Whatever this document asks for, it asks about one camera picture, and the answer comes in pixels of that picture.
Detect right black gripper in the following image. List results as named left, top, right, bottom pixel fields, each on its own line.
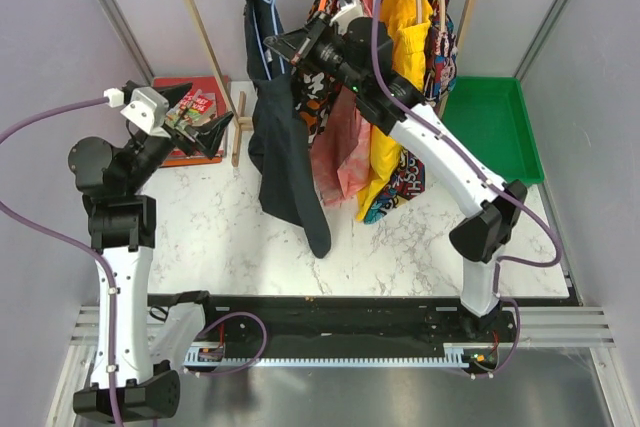
left=266, top=10, right=365, bottom=95

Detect blue wire hanger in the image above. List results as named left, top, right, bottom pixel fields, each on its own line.
left=243, top=0, right=289, bottom=81

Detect dark navy shorts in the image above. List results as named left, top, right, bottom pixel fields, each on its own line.
left=243, top=0, right=334, bottom=259

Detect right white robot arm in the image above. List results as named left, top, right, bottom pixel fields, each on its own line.
left=264, top=14, right=527, bottom=341

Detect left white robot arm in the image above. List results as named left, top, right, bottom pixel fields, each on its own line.
left=68, top=77, right=233, bottom=424

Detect camouflage orange black shorts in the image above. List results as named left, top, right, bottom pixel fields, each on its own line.
left=292, top=0, right=340, bottom=146

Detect pink patterned shorts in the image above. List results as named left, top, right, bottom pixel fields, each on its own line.
left=309, top=0, right=387, bottom=207

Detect yellow shorts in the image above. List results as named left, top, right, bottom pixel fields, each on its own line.
left=356, top=0, right=433, bottom=224

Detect comic print shorts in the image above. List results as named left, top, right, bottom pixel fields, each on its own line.
left=362, top=0, right=459, bottom=225

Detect colourful paperback book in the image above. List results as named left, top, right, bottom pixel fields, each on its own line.
left=166, top=89, right=217, bottom=129

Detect large red book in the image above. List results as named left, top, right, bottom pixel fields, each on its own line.
left=153, top=76, right=228, bottom=160

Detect wooden clothes rack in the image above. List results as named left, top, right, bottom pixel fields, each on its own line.
left=183, top=0, right=477, bottom=168

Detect orange thin book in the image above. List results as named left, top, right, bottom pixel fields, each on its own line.
left=161, top=156, right=222, bottom=168

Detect green plastic tray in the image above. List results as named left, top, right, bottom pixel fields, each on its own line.
left=443, top=76, right=544, bottom=186

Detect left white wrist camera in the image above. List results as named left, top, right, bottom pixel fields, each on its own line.
left=103, top=87, right=170, bottom=138

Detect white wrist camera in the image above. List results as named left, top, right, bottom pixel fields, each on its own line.
left=330, top=0, right=371, bottom=35
left=103, top=87, right=170, bottom=138

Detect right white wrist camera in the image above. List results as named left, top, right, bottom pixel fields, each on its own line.
left=330, top=0, right=371, bottom=35

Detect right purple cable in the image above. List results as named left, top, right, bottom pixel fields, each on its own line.
left=362, top=0, right=564, bottom=306

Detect purple cable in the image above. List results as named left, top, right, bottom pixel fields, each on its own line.
left=0, top=96, right=124, bottom=427
left=362, top=0, right=564, bottom=306

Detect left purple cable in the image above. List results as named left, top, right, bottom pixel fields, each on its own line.
left=0, top=96, right=124, bottom=427

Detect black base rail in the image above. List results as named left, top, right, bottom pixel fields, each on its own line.
left=147, top=291, right=521, bottom=359

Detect grey slotted cable duct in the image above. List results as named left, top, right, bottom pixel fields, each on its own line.
left=183, top=344, right=496, bottom=372

